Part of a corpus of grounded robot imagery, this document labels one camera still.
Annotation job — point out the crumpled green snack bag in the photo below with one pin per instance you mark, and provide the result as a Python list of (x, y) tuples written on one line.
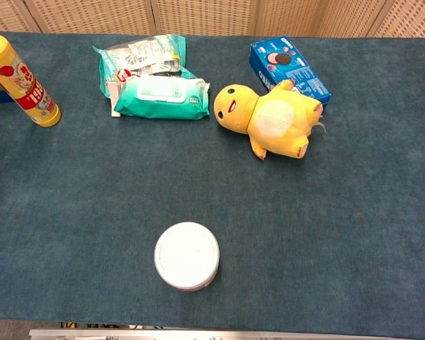
[(141, 56)]

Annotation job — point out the woven folding screen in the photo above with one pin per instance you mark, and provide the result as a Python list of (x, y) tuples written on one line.
[(212, 16)]

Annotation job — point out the silver metal rail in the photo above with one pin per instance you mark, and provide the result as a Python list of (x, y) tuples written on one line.
[(198, 334)]

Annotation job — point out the yellow plush duck toy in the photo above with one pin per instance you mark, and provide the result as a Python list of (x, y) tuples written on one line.
[(272, 120)]

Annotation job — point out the green wet wipes pack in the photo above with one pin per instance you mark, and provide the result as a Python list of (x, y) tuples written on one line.
[(163, 97)]

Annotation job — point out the dark blue table cloth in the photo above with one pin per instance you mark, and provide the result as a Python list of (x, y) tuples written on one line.
[(127, 184)]

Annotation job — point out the blue Oreo cookie box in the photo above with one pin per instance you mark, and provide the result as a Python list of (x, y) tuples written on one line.
[(290, 63)]

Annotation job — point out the white round lidded container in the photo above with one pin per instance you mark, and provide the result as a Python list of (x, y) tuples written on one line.
[(186, 255)]

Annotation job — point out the yellow bottle with red label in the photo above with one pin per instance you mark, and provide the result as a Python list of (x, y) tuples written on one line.
[(19, 81)]

